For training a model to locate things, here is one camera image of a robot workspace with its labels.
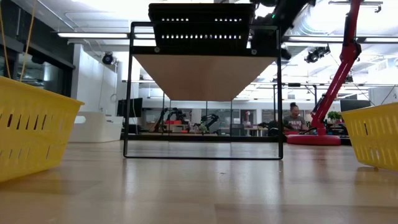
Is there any black plastic basket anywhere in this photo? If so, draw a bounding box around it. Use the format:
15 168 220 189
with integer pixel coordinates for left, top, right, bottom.
148 2 256 24
154 23 252 48

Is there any yellow plastic basket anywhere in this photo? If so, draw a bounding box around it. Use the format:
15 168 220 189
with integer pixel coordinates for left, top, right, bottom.
340 102 398 172
0 76 85 184

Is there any black ceiling-hung device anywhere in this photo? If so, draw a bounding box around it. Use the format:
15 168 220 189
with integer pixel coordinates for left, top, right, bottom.
304 45 331 63

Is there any ceiling light strip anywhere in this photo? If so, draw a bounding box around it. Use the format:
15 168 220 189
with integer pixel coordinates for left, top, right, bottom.
285 36 398 44
57 32 129 39

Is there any person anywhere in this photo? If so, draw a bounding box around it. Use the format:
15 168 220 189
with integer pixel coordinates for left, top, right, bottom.
282 101 310 131

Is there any red desk lamp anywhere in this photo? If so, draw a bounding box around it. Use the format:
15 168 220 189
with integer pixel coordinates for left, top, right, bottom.
285 0 364 146

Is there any green potted plant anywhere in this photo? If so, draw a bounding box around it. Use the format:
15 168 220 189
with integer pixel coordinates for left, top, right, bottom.
326 111 342 123

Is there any black computer monitor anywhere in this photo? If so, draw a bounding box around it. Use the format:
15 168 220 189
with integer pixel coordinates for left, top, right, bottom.
116 98 144 118
340 99 371 113

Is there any wooden shelf with black frame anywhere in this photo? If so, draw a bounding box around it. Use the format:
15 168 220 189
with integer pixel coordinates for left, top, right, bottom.
123 21 284 160

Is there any black metal rig frame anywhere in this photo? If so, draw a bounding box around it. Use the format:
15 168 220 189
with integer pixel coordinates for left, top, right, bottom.
121 133 280 143

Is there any yellow hanging cable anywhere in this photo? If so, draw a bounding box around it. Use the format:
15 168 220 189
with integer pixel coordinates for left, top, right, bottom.
0 0 12 80
20 0 35 82

